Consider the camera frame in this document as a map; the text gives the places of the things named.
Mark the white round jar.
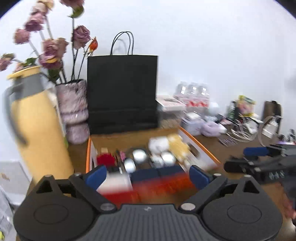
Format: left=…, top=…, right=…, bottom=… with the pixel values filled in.
left=124, top=158, right=136, bottom=173
left=132, top=149, right=148, bottom=164
left=161, top=152, right=176, bottom=166

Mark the navy blue zip pouch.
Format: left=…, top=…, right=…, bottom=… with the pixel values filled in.
left=130, top=165, right=184, bottom=184

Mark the person's right hand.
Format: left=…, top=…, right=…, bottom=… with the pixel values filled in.
left=281, top=186, right=296, bottom=220

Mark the yellow plush toy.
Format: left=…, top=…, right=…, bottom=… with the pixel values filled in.
left=167, top=134, right=190, bottom=162

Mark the red cardboard box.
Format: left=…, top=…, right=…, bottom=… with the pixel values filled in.
left=86, top=128, right=221, bottom=207

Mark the purple fluffy item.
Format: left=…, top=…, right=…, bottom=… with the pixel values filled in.
left=201, top=121, right=221, bottom=137

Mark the white plush toy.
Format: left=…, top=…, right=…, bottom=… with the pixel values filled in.
left=148, top=136, right=169, bottom=155

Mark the water bottle pack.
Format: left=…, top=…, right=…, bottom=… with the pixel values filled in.
left=174, top=82, right=210, bottom=113

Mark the pink patterned vase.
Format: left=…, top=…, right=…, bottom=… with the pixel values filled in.
left=56, top=79, right=90, bottom=145

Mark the yellow thermos jug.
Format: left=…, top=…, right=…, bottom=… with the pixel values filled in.
left=4, top=66, right=74, bottom=182

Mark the black paper shopping bag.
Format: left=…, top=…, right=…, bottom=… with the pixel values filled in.
left=87, top=31, right=158, bottom=135

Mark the dried pink flower bouquet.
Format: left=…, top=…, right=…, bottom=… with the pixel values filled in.
left=1, top=1, right=98, bottom=85

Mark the wire basket with items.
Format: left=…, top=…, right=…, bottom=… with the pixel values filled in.
left=226, top=95, right=263, bottom=143

